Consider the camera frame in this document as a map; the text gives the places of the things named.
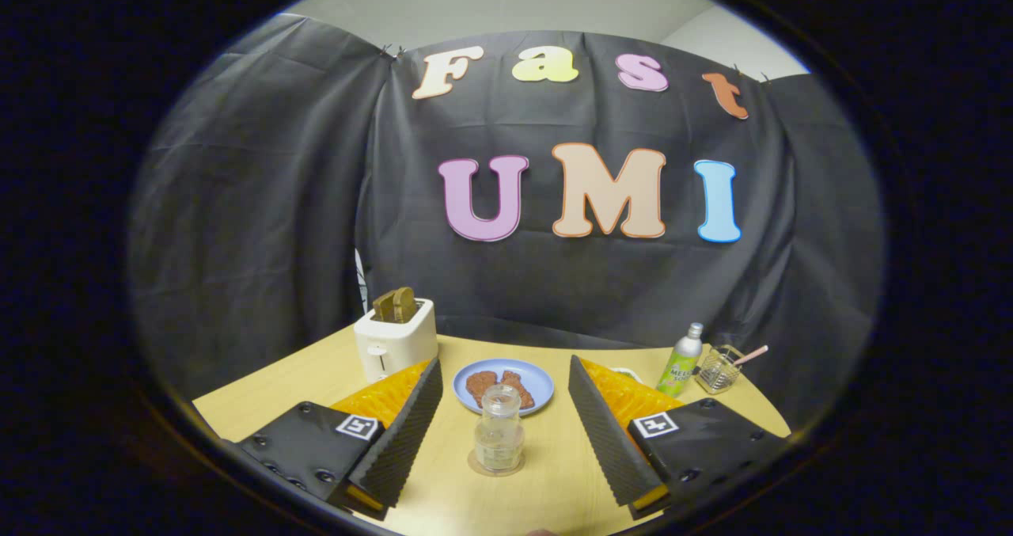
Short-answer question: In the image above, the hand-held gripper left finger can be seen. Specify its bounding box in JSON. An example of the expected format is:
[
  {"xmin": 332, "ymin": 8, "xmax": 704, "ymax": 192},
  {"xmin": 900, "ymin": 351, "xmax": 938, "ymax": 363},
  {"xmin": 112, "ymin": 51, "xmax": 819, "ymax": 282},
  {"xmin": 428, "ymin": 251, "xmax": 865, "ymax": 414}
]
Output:
[{"xmin": 237, "ymin": 356, "xmax": 444, "ymax": 521}]

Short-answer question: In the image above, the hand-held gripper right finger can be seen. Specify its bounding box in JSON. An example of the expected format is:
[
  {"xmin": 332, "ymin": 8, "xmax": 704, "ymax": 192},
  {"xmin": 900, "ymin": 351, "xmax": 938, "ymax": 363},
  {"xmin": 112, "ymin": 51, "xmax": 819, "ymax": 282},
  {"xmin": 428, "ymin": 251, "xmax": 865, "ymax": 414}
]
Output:
[{"xmin": 567, "ymin": 354, "xmax": 792, "ymax": 521}]

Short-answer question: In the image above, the round brown coaster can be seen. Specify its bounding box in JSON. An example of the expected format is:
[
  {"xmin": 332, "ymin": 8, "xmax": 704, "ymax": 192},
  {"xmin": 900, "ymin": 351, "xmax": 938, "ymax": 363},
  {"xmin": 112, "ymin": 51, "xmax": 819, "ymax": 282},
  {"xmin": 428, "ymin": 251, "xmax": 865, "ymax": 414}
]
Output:
[{"xmin": 467, "ymin": 449, "xmax": 528, "ymax": 477}]

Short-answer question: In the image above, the clear glass cup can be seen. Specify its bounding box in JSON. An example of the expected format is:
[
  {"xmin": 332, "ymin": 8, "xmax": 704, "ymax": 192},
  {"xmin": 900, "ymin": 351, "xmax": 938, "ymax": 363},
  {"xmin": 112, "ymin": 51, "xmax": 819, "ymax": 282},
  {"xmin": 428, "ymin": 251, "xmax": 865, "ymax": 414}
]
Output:
[{"xmin": 473, "ymin": 384, "xmax": 525, "ymax": 473}]

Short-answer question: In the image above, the green label juice bottle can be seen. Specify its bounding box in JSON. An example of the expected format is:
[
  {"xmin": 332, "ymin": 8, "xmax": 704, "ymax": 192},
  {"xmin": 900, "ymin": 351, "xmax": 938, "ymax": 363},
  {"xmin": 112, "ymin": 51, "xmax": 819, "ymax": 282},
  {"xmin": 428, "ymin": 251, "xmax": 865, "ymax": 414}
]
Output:
[{"xmin": 657, "ymin": 322, "xmax": 704, "ymax": 398}]

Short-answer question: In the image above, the wooden table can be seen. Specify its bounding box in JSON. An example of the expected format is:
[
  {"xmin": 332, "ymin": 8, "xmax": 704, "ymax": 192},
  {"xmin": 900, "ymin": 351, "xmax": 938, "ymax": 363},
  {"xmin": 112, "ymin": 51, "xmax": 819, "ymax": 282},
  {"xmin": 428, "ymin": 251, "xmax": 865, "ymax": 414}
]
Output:
[{"xmin": 192, "ymin": 322, "xmax": 792, "ymax": 536}]

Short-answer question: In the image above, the blue plate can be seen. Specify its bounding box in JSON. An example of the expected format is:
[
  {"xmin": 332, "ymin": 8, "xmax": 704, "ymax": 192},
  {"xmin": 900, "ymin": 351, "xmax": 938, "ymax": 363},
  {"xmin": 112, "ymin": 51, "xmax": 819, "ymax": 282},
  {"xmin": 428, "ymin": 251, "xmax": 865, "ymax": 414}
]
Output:
[{"xmin": 453, "ymin": 359, "xmax": 555, "ymax": 417}]

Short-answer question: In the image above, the brown fried meat piece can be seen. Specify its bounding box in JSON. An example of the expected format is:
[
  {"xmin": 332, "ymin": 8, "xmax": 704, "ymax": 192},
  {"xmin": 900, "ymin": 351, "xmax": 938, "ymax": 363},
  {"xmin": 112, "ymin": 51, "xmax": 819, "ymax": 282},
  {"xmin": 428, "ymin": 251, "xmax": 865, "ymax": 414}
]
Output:
[
  {"xmin": 465, "ymin": 371, "xmax": 499, "ymax": 409},
  {"xmin": 500, "ymin": 371, "xmax": 536, "ymax": 410}
]

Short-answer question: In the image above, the white toaster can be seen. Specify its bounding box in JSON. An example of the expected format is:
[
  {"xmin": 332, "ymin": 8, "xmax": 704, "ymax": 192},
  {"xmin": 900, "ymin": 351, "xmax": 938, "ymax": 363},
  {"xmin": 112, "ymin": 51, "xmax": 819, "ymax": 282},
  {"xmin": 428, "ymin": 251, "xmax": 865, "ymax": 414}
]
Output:
[{"xmin": 354, "ymin": 298, "xmax": 438, "ymax": 383}]

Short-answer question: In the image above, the square ribbed glass holder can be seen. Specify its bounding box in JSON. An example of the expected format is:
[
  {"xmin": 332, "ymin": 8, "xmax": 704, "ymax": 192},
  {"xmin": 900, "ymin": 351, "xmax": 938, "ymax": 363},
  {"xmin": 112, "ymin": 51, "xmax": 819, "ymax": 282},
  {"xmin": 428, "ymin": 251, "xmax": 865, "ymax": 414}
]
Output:
[{"xmin": 696, "ymin": 344, "xmax": 745, "ymax": 395}]

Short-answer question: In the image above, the black backdrop cloth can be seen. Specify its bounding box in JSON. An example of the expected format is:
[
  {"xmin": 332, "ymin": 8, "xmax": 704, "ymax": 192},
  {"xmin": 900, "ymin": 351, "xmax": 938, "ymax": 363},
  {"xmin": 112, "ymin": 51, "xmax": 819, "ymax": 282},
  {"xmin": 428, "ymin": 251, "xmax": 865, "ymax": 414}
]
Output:
[{"xmin": 127, "ymin": 12, "xmax": 886, "ymax": 430}]

